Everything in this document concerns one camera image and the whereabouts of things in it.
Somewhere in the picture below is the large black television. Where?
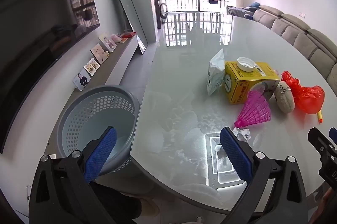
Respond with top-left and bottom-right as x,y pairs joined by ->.
0,0 -> 101,155

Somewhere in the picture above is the yellow cardboard box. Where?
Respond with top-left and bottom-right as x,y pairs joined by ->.
224,61 -> 282,105

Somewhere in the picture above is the white wet wipe packet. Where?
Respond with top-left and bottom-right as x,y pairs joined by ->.
206,50 -> 225,96

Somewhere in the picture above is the white paper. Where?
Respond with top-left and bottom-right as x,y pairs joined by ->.
232,127 -> 251,141

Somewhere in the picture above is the scalloped white photo frame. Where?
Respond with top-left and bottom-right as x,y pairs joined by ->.
84,58 -> 101,74

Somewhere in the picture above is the tall leaning mirror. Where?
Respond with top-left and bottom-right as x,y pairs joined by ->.
108,0 -> 148,55

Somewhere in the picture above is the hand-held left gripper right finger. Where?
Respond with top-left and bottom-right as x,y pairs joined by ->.
219,127 -> 308,224

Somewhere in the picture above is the red plastic bag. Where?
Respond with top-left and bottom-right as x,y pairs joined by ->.
281,71 -> 325,114

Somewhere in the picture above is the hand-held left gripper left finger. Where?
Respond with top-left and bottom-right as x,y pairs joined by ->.
28,126 -> 118,224

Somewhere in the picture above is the man portrait photo frame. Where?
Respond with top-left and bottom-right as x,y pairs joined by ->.
72,68 -> 91,90

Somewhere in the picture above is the white plastic cap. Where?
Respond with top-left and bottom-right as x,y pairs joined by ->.
236,57 -> 256,72

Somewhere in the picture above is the person's right forearm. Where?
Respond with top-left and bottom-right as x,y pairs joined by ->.
308,184 -> 337,224

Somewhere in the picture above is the grey sectional sofa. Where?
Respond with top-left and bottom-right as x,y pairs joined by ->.
252,5 -> 337,88

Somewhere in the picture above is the beige plush keychain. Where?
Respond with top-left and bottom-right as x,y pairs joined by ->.
274,73 -> 296,114

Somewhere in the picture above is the person's leg in dark trousers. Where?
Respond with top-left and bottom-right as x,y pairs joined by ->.
92,182 -> 143,224

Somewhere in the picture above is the checked dark cloth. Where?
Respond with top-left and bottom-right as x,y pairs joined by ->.
226,5 -> 254,20

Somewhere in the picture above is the long low television cabinet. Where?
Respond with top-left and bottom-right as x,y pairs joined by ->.
46,34 -> 139,151

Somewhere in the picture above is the grey perforated plastic basket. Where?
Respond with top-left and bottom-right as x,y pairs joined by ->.
56,85 -> 141,177

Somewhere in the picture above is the square beige photo frame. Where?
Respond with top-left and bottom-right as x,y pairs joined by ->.
90,43 -> 109,65

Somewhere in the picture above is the pink plastic shuttlecock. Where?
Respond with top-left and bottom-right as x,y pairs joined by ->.
234,90 -> 272,129

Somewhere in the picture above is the round standing fan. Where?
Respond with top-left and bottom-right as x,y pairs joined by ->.
158,2 -> 169,24

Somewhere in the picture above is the white framed family photo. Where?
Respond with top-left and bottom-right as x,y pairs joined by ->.
99,33 -> 117,53

